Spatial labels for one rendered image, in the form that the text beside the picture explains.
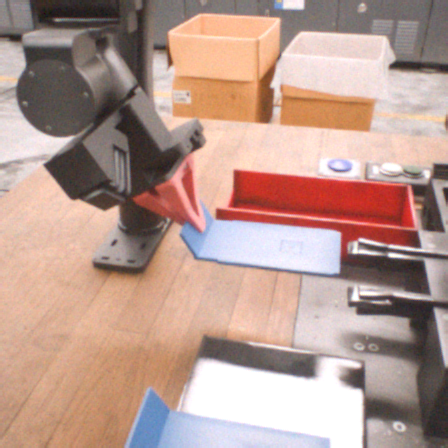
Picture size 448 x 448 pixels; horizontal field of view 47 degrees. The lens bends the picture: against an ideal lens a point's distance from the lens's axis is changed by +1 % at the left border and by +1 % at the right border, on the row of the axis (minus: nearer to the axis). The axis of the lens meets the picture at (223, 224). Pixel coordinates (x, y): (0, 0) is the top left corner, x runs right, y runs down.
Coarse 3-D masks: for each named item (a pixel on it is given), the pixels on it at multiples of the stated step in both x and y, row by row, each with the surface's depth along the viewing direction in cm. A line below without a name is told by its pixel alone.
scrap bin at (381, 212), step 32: (256, 192) 76; (288, 192) 75; (320, 192) 74; (352, 192) 72; (384, 192) 71; (288, 224) 64; (320, 224) 63; (352, 224) 62; (384, 224) 72; (416, 224) 62
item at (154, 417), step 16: (144, 400) 41; (160, 400) 43; (144, 416) 40; (160, 416) 42; (176, 416) 43; (192, 416) 43; (144, 432) 40; (160, 432) 41; (176, 432) 42; (192, 432) 42; (208, 432) 42; (224, 432) 42; (240, 432) 42; (256, 432) 42; (272, 432) 42; (288, 432) 42
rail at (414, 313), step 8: (400, 296) 46; (408, 296) 46; (416, 296) 46; (424, 296) 46; (408, 304) 46; (416, 304) 46; (424, 304) 46; (432, 304) 46; (440, 304) 45; (392, 312) 47; (400, 312) 47; (408, 312) 47; (416, 312) 46; (424, 312) 46
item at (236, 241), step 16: (208, 224) 54; (224, 224) 54; (240, 224) 54; (256, 224) 54; (192, 240) 50; (208, 240) 52; (224, 240) 52; (240, 240) 52; (256, 240) 52; (272, 240) 52; (304, 240) 51; (320, 240) 51; (336, 240) 51; (208, 256) 50; (224, 256) 49; (240, 256) 49; (256, 256) 49; (272, 256) 49; (288, 256) 49; (304, 256) 49; (320, 256) 49; (336, 256) 49; (336, 272) 47
